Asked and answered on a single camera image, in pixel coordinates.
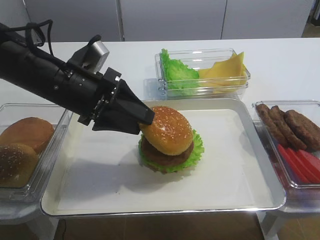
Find right red tomato slice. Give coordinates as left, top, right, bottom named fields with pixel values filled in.
left=296, top=150, right=320, bottom=178

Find sesame bun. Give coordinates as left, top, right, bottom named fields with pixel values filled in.
left=0, top=143, right=39, bottom=188
left=139, top=106, right=193, bottom=156

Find brown patty on burger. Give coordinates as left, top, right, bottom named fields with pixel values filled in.
left=140, top=135, right=194, bottom=167

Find yellow cheese slice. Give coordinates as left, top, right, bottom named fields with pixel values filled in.
left=228, top=52, right=246, bottom=77
left=198, top=60, right=246, bottom=87

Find left brown patty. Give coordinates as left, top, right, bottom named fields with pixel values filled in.
left=256, top=103, right=289, bottom=147

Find middle brown patty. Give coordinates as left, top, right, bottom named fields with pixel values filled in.
left=269, top=105, right=307, bottom=150

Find right brown patty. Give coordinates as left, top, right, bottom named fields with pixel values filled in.
left=284, top=109, right=320, bottom=151

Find white metal tray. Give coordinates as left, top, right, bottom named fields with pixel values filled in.
left=41, top=98, right=286, bottom=218

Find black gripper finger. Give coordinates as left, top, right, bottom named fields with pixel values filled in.
left=109, top=79, right=155, bottom=125
left=92, top=104, right=140, bottom=135

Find red tomato slice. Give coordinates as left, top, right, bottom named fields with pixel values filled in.
left=296, top=150, right=320, bottom=178
left=285, top=148, right=320, bottom=184
left=277, top=144, right=311, bottom=184

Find green lettuce in container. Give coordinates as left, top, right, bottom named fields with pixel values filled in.
left=160, top=48, right=200, bottom=90

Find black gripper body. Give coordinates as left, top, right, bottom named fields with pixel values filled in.
left=77, top=67, right=122, bottom=125

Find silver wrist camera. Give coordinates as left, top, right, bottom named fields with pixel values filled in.
left=67, top=38, right=110, bottom=73

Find front yellow cheese slice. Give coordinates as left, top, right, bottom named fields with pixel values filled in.
left=198, top=60, right=246, bottom=87

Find back yellow cheese slice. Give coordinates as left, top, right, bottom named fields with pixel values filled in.
left=228, top=52, right=246, bottom=77

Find left red tomato slice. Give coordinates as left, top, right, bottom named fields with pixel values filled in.
left=277, top=144, right=311, bottom=184

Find clear lettuce cheese container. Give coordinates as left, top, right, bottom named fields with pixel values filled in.
left=155, top=48, right=251, bottom=99

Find middle red tomato slice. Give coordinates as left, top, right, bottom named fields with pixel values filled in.
left=285, top=148, right=320, bottom=184

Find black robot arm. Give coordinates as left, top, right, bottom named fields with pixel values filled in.
left=0, top=20, right=155, bottom=135

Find black cable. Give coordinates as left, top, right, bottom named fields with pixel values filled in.
left=0, top=19, right=102, bottom=66

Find green lettuce on burger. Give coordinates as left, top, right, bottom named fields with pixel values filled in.
left=138, top=130, right=205, bottom=174

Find plain bottom bun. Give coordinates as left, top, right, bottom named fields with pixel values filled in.
left=0, top=117, right=54, bottom=154

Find clear patty tomato container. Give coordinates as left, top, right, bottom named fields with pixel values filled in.
left=251, top=99, right=320, bottom=195

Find clear bun container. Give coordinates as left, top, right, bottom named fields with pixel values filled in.
left=0, top=103, right=73, bottom=203

